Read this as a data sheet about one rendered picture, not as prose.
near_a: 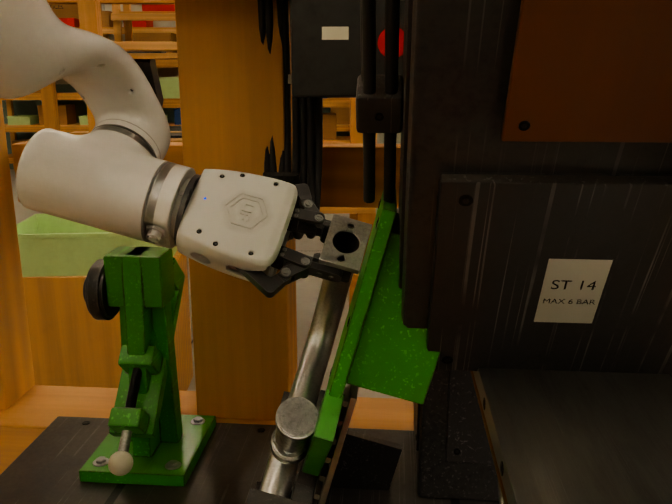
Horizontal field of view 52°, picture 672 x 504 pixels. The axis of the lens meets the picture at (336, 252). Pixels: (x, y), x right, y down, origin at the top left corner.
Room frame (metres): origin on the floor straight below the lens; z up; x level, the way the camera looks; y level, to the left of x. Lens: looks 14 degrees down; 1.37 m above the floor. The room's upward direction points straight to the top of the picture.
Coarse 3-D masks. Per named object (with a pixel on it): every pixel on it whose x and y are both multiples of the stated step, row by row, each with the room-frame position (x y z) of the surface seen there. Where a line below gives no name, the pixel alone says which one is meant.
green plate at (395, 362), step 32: (384, 224) 0.53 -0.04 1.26; (384, 256) 0.55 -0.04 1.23; (384, 288) 0.55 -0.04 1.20; (352, 320) 0.54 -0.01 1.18; (384, 320) 0.55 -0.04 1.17; (352, 352) 0.54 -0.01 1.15; (384, 352) 0.55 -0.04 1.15; (416, 352) 0.54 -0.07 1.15; (352, 384) 0.55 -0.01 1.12; (384, 384) 0.55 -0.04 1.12; (416, 384) 0.54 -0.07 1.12
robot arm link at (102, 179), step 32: (96, 128) 0.71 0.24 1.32; (32, 160) 0.65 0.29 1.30; (64, 160) 0.65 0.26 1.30; (96, 160) 0.66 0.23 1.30; (128, 160) 0.66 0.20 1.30; (160, 160) 0.68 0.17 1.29; (32, 192) 0.65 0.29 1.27; (64, 192) 0.65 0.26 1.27; (96, 192) 0.64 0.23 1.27; (128, 192) 0.64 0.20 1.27; (96, 224) 0.66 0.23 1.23; (128, 224) 0.65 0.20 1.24
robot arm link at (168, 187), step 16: (160, 176) 0.65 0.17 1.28; (176, 176) 0.66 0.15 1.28; (192, 176) 0.69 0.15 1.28; (160, 192) 0.64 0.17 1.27; (176, 192) 0.65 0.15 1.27; (160, 208) 0.64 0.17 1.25; (176, 208) 0.65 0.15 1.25; (144, 224) 0.64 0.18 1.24; (160, 224) 0.64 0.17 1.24; (160, 240) 0.66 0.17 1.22
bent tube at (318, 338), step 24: (336, 216) 0.67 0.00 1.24; (336, 240) 0.67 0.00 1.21; (360, 240) 0.65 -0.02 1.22; (336, 264) 0.63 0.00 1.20; (360, 264) 0.63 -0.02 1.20; (336, 288) 0.69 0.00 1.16; (336, 312) 0.71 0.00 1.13; (312, 336) 0.71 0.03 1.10; (312, 360) 0.69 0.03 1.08; (312, 384) 0.67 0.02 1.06; (264, 480) 0.59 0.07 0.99; (288, 480) 0.59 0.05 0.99
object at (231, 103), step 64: (192, 0) 0.93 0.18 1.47; (256, 0) 0.92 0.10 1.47; (192, 64) 0.93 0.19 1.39; (256, 64) 0.92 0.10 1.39; (0, 128) 1.03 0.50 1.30; (192, 128) 0.93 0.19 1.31; (256, 128) 0.92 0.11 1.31; (0, 192) 1.01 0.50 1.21; (0, 256) 0.99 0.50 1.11; (0, 320) 0.97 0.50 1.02; (192, 320) 0.93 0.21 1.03; (256, 320) 0.92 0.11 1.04; (0, 384) 0.96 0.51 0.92; (256, 384) 0.92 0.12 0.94
